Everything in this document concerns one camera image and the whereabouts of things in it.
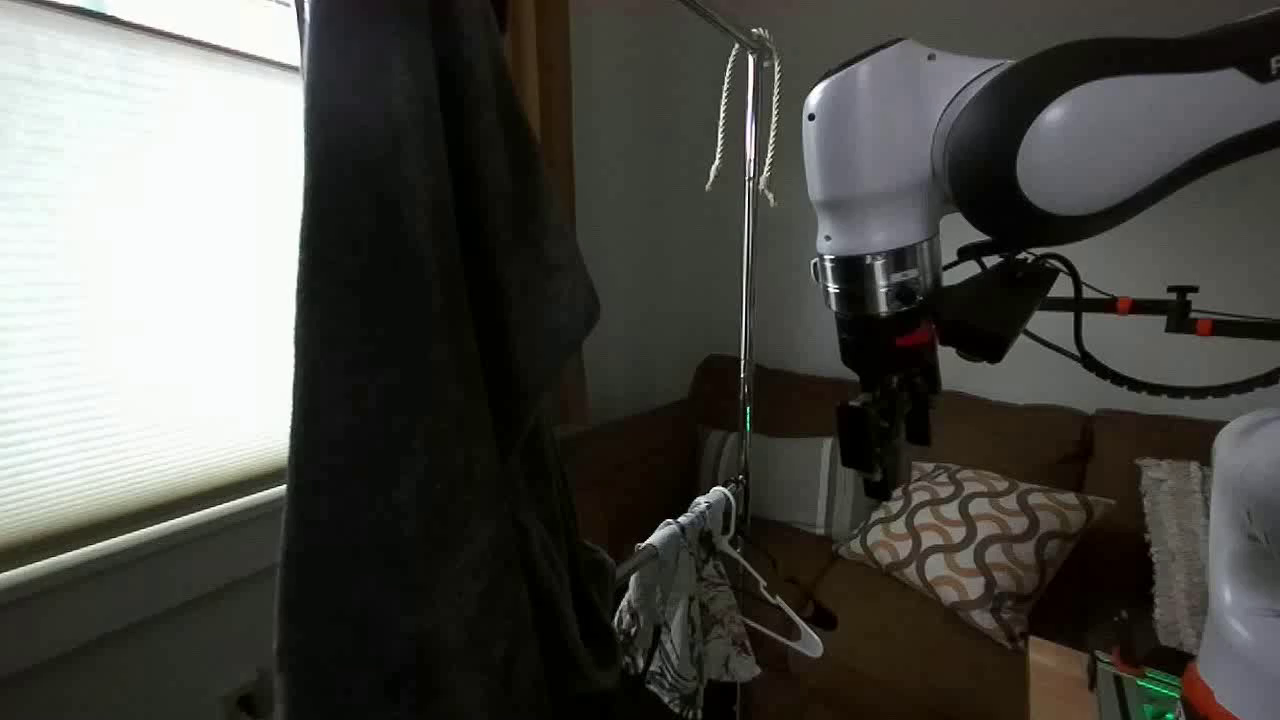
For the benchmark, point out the brown curtain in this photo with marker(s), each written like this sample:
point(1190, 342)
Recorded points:
point(541, 68)

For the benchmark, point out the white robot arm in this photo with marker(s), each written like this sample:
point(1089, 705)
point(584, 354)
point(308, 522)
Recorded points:
point(941, 182)

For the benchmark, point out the patterned white cloth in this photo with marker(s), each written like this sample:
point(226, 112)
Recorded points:
point(682, 630)

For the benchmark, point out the white fuzzy blanket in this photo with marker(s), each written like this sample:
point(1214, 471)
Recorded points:
point(1173, 496)

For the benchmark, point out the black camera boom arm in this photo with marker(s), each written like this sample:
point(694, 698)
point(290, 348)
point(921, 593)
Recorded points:
point(1177, 313)

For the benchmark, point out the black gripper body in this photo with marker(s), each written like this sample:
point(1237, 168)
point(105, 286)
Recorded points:
point(894, 361)

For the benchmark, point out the dark hanging garment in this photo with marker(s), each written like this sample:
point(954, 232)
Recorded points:
point(431, 547)

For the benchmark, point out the brown wave patterned pillow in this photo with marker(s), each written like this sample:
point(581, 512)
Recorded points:
point(976, 541)

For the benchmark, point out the brown sofa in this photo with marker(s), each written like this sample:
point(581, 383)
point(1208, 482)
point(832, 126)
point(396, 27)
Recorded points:
point(894, 653)

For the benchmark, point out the top metal rack rail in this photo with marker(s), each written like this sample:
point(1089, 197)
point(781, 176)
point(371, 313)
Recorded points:
point(730, 27)

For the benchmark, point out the metal clothes rack pole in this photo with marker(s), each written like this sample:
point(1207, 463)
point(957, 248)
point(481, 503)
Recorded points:
point(742, 479)

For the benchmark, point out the grey striped pillow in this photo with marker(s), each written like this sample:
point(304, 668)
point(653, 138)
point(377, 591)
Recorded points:
point(793, 482)

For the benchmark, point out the white window blind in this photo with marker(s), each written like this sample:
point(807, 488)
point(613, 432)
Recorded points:
point(148, 203)

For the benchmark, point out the white plastic clothes hanger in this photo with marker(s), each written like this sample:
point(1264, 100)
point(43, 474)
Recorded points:
point(800, 637)

